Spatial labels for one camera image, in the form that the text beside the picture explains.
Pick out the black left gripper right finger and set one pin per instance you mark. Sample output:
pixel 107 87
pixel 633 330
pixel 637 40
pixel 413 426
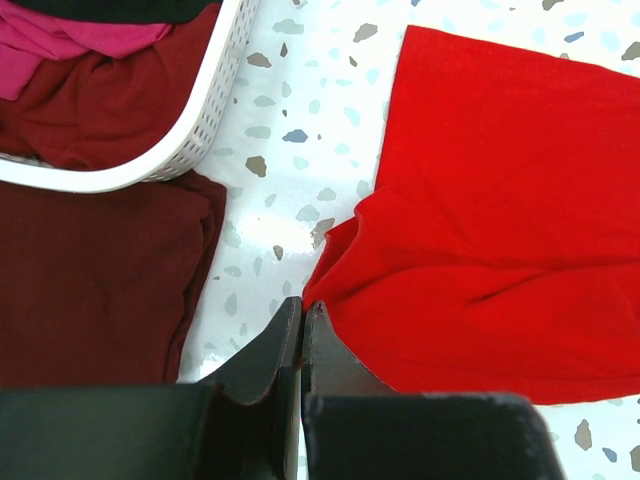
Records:
pixel 348 413

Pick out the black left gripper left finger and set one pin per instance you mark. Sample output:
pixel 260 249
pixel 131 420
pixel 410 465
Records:
pixel 253 422

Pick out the bright red t-shirt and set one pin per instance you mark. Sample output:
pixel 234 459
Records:
pixel 499 249

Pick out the folded dark maroon t-shirt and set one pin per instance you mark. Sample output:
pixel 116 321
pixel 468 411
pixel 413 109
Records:
pixel 102 289

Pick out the dark red t-shirt in basket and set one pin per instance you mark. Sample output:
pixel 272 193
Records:
pixel 94 112

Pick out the white perforated laundry basket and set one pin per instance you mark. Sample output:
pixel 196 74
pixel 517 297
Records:
pixel 189 140

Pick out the black t-shirt in basket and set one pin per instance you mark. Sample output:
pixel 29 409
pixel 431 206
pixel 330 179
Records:
pixel 119 11

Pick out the pink t-shirt in basket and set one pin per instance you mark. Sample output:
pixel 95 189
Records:
pixel 28 38

